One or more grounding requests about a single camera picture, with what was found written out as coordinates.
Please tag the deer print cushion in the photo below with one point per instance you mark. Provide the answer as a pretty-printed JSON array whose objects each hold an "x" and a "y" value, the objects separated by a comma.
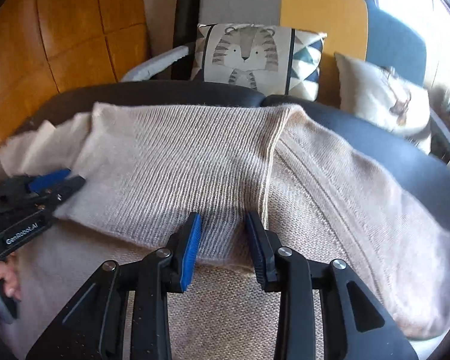
[{"x": 383, "y": 98}]

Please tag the black padded table mat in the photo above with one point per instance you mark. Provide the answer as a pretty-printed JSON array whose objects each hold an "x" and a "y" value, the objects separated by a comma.
[{"x": 360, "y": 131}]

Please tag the beige knit sweater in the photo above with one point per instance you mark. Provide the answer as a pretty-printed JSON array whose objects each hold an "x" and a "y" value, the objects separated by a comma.
[{"x": 148, "y": 167}]

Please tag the tiger print cushion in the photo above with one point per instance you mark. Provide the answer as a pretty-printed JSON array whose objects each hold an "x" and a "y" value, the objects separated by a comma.
[{"x": 269, "y": 59}]

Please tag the grey yellow blue sofa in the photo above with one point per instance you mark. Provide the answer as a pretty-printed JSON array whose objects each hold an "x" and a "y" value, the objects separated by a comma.
[{"x": 355, "y": 28}]

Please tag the person's left hand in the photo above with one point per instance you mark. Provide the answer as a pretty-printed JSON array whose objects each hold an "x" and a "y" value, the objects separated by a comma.
[{"x": 8, "y": 273}]

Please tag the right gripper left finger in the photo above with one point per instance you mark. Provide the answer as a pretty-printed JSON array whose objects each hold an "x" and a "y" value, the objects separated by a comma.
[{"x": 115, "y": 297}]

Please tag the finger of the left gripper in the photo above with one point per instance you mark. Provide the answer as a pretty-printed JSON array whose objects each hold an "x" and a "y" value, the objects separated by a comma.
[
  {"x": 40, "y": 183},
  {"x": 60, "y": 192}
]

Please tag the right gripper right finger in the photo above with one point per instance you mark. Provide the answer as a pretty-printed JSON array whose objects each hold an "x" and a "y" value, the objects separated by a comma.
[{"x": 355, "y": 325}]

